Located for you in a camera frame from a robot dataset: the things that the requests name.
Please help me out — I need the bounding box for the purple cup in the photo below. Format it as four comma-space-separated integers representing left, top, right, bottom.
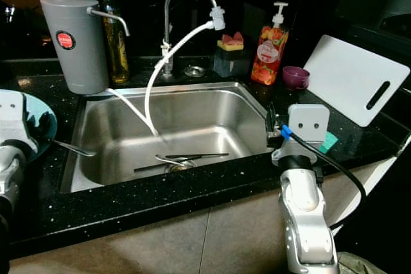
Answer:
282, 65, 311, 90

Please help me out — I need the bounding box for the stainless steel sink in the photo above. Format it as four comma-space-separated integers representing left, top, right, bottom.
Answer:
60, 81, 274, 194

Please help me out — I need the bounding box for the metal sink drain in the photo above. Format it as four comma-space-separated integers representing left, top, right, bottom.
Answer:
161, 158, 197, 173

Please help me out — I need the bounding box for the chrome gooseneck faucet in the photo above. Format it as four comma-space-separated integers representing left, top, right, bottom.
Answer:
161, 0, 227, 77

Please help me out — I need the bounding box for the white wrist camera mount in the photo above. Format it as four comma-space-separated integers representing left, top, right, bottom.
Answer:
0, 89, 36, 153
271, 104, 330, 166

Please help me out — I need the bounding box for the dark sponge holder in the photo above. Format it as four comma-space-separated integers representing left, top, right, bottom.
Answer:
214, 48, 249, 78

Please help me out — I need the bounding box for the grey water filter canister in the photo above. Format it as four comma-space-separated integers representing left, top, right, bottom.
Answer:
40, 0, 130, 95

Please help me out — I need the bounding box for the green sponge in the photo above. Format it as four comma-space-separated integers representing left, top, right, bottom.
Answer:
320, 131, 338, 154

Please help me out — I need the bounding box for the yellow and red sponge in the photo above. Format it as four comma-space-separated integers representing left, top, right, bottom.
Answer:
218, 32, 245, 52

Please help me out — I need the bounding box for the teal plate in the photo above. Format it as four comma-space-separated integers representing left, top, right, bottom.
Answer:
22, 92, 58, 157

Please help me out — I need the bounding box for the short white filter hose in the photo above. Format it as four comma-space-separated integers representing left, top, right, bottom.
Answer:
106, 88, 160, 137

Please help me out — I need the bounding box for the silver spoon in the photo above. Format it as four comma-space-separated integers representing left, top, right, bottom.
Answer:
48, 138, 98, 158

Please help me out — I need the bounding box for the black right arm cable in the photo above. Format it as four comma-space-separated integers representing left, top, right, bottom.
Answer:
279, 125, 368, 230

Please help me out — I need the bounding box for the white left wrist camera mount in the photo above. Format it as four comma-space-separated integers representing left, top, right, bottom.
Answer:
0, 89, 36, 153

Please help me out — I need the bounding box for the long white faucet hose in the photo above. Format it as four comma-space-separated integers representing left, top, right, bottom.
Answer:
144, 21, 214, 137

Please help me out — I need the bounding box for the green capped oil bottle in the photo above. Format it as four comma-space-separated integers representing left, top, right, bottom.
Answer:
96, 0, 131, 85

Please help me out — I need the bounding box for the round chrome counter fitting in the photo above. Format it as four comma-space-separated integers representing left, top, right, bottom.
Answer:
183, 65, 206, 78

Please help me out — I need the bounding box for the black chopstick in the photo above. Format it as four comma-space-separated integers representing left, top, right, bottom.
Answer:
133, 162, 177, 173
164, 153, 230, 158

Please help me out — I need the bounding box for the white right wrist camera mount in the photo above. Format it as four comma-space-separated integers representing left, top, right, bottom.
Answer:
271, 104, 330, 166

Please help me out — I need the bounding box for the orange soap pump bottle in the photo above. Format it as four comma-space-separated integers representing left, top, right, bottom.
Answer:
250, 2, 290, 86

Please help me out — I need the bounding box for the white cutting board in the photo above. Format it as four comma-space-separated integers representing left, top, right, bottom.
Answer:
303, 35, 411, 128

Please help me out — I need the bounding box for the olive green fabric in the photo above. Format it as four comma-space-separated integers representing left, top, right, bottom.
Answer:
337, 252, 386, 274

